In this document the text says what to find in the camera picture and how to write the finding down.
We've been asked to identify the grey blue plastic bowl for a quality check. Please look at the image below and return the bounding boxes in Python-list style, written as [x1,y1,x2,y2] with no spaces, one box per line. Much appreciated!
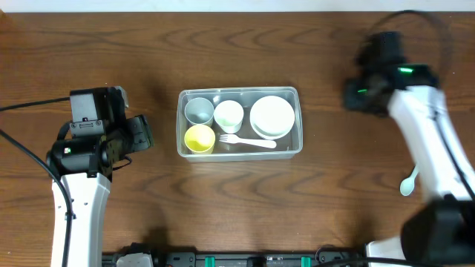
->
[253,128,291,140]

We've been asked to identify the yellow plastic cup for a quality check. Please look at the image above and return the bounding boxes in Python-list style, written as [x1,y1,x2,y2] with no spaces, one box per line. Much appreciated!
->
[184,125,216,154]

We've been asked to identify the white plastic cup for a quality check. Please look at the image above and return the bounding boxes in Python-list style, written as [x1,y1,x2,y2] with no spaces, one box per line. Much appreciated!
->
[214,100,244,134]

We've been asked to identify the clear plastic container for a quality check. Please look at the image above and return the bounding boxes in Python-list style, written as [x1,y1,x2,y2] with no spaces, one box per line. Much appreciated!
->
[175,86,304,163]

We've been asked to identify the mint green plastic spoon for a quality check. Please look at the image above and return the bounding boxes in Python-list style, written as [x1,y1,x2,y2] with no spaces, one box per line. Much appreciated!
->
[399,165,419,197]

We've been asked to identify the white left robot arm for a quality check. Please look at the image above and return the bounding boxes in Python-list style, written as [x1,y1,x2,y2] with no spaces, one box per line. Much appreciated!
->
[47,115,154,266]

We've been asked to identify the pink plastic fork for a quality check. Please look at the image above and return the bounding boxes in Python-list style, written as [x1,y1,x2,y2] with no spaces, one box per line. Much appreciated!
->
[219,134,277,149]

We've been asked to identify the grey plastic cup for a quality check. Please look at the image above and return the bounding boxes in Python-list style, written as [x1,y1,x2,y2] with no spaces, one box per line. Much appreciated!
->
[184,97,214,127]

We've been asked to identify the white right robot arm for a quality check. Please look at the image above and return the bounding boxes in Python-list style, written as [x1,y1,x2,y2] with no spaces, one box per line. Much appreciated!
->
[344,64,474,266]

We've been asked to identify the white plastic bowl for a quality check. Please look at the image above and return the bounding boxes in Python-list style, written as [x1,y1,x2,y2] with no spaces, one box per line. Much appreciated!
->
[249,96,295,134]

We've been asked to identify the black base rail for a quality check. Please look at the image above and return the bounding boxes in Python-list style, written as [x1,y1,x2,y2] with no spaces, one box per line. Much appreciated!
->
[102,243,364,267]

